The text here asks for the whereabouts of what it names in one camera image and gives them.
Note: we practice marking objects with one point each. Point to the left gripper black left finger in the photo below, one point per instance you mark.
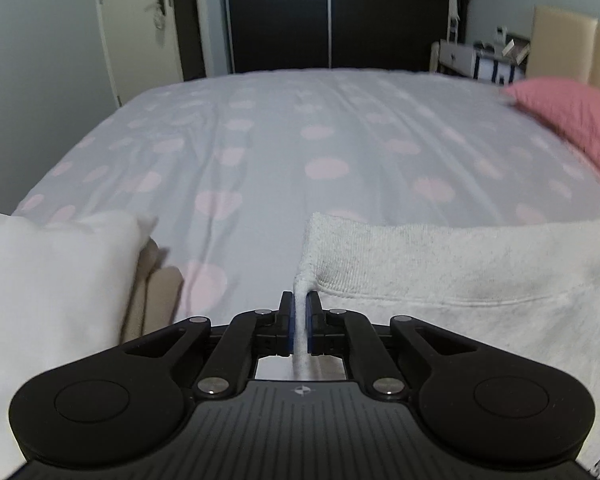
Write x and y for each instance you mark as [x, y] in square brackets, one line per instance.
[124, 403]

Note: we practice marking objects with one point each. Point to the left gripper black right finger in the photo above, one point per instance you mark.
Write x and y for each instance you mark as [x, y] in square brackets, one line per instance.
[483, 405]

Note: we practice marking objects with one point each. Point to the light grey sweatshirt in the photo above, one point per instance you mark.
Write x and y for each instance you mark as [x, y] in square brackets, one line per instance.
[530, 290]

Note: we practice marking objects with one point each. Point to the beige folded garment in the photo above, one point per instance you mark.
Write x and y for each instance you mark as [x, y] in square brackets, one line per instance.
[154, 294]

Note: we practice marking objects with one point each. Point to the white folded garment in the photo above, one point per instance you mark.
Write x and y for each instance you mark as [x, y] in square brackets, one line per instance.
[64, 288]

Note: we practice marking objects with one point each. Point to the polka dot bed sheet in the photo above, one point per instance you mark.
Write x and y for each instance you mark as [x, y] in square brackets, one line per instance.
[233, 167]

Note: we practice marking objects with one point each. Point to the pink pillow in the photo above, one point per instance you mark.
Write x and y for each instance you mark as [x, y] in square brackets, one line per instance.
[572, 109]

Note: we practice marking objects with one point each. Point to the white bedside table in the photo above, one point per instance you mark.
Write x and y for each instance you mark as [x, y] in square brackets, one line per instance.
[501, 63]

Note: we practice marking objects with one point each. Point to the beige padded headboard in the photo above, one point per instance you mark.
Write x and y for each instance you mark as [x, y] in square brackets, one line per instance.
[564, 44]

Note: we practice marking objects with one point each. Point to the white room door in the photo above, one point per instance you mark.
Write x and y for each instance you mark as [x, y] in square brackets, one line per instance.
[141, 45]

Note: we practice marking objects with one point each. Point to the black sliding wardrobe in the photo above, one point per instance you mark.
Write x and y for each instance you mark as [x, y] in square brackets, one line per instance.
[222, 37]

